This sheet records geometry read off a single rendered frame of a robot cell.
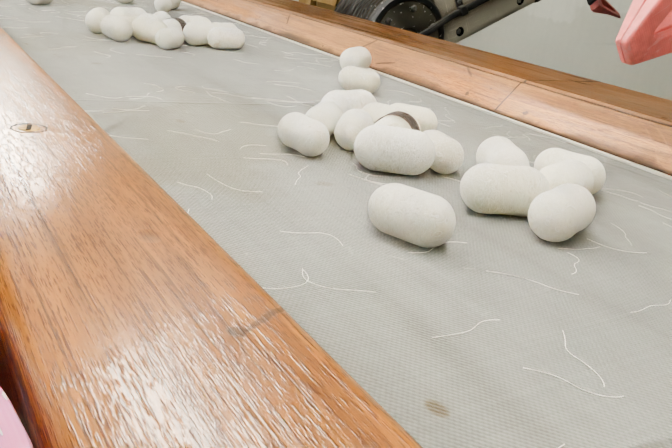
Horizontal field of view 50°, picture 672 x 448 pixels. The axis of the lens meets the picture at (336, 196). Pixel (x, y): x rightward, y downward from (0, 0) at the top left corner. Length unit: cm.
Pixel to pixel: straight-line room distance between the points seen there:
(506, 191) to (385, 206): 6
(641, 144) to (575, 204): 18
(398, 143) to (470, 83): 24
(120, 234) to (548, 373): 11
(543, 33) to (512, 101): 242
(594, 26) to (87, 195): 267
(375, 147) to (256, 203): 7
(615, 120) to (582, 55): 236
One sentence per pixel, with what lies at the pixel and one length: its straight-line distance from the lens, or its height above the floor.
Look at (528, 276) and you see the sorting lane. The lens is 26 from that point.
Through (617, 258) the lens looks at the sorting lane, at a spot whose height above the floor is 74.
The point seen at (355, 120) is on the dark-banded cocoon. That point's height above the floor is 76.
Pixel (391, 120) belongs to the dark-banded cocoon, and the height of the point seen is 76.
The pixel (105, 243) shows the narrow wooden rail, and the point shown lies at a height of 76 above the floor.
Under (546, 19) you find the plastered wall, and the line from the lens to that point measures 295.
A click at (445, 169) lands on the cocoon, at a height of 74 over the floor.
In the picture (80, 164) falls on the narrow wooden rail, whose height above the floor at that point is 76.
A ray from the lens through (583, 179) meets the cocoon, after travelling 33.
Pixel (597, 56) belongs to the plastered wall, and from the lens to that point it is 281.
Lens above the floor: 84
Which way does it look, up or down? 19 degrees down
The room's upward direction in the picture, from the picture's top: 8 degrees clockwise
